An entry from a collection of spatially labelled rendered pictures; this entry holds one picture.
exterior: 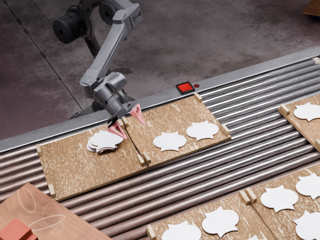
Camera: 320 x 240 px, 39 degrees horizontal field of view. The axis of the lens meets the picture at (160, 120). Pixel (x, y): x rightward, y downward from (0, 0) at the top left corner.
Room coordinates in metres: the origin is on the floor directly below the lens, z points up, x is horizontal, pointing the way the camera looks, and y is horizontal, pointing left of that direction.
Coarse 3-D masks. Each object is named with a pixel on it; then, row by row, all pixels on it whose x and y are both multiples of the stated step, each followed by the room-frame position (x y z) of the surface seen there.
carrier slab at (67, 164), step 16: (96, 128) 1.60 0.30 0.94; (48, 144) 1.51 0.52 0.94; (64, 144) 1.50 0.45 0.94; (80, 144) 1.50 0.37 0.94; (128, 144) 1.47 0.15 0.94; (48, 160) 1.41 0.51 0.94; (64, 160) 1.40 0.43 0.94; (80, 160) 1.39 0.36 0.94; (96, 160) 1.38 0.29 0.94; (112, 160) 1.38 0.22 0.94; (128, 160) 1.37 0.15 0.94; (48, 176) 1.31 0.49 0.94; (64, 176) 1.31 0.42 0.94; (80, 176) 1.30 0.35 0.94; (96, 176) 1.29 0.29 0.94; (112, 176) 1.28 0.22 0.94; (128, 176) 1.29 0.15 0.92; (64, 192) 1.22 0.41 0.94; (80, 192) 1.21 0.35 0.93
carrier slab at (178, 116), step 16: (192, 96) 1.79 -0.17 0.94; (144, 112) 1.69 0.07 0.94; (160, 112) 1.68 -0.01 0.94; (176, 112) 1.67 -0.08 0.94; (192, 112) 1.66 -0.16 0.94; (208, 112) 1.65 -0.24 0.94; (128, 128) 1.58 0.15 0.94; (144, 128) 1.57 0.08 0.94; (160, 128) 1.56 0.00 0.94; (176, 128) 1.55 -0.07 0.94; (144, 144) 1.46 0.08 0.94; (192, 144) 1.44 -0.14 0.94; (208, 144) 1.43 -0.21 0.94; (144, 160) 1.37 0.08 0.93; (160, 160) 1.35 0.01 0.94
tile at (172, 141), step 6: (162, 132) 1.52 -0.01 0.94; (174, 132) 1.52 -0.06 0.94; (156, 138) 1.49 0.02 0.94; (162, 138) 1.48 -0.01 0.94; (168, 138) 1.48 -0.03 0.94; (174, 138) 1.48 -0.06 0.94; (180, 138) 1.47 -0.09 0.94; (156, 144) 1.45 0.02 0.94; (162, 144) 1.44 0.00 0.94; (168, 144) 1.44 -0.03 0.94; (174, 144) 1.44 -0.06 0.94; (180, 144) 1.43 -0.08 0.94; (162, 150) 1.40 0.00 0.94; (168, 150) 1.41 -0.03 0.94; (174, 150) 1.41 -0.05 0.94
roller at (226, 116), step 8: (304, 88) 1.80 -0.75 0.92; (312, 88) 1.80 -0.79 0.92; (280, 96) 1.75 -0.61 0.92; (288, 96) 1.75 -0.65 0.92; (296, 96) 1.75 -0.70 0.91; (256, 104) 1.70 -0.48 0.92; (264, 104) 1.70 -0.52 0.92; (272, 104) 1.71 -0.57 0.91; (232, 112) 1.65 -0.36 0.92; (240, 112) 1.65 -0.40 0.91; (248, 112) 1.66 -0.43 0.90; (224, 120) 1.62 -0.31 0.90; (32, 176) 1.34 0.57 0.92; (40, 176) 1.33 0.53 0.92; (8, 184) 1.30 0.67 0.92; (16, 184) 1.30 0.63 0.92; (24, 184) 1.30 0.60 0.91; (0, 192) 1.27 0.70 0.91
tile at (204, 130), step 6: (192, 126) 1.55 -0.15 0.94; (198, 126) 1.55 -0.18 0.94; (204, 126) 1.54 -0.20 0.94; (210, 126) 1.54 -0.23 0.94; (216, 126) 1.54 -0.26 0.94; (186, 132) 1.51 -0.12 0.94; (192, 132) 1.51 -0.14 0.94; (198, 132) 1.50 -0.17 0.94; (204, 132) 1.50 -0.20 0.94; (210, 132) 1.50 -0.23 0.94; (216, 132) 1.49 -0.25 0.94; (198, 138) 1.47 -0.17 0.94; (204, 138) 1.46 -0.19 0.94; (210, 138) 1.46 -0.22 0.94
